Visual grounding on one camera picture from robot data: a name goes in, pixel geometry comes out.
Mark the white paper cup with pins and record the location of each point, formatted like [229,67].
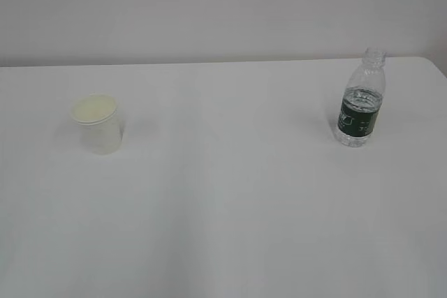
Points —
[99,124]

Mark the clear green-label water bottle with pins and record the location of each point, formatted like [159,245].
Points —
[362,99]

